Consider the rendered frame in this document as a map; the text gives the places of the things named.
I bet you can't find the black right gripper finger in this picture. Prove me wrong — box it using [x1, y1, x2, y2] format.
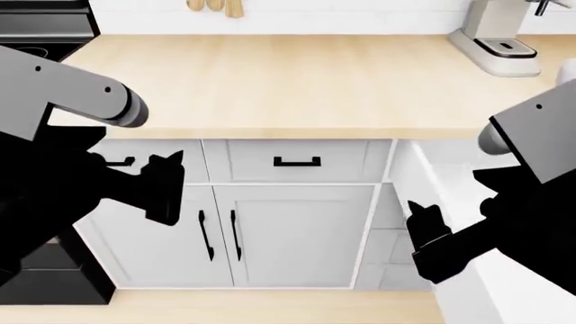
[406, 200, 429, 238]
[424, 203, 453, 238]

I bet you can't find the narrow white closed drawer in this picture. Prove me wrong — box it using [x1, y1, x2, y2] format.
[85, 139, 212, 185]

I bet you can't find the white open drawer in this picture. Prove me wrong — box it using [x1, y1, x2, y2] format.
[394, 138, 576, 324]

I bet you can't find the wide white closed drawer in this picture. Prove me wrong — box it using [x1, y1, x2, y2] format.
[202, 138, 393, 186]

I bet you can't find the white cabinet door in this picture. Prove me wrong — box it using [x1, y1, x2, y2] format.
[73, 184, 236, 291]
[211, 184, 377, 291]

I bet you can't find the wide wooden utensil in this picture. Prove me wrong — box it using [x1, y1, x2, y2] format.
[223, 0, 247, 19]

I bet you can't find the black kitchen range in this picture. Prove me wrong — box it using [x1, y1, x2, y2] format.
[0, 0, 119, 306]

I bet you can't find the beige coffee machine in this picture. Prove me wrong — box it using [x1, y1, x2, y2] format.
[447, 0, 553, 78]

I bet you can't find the black drawer handle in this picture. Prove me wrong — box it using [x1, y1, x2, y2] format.
[273, 155, 323, 168]
[91, 155, 137, 169]

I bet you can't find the black vertical door handle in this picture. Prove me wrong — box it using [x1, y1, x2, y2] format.
[197, 209, 216, 262]
[229, 209, 245, 262]

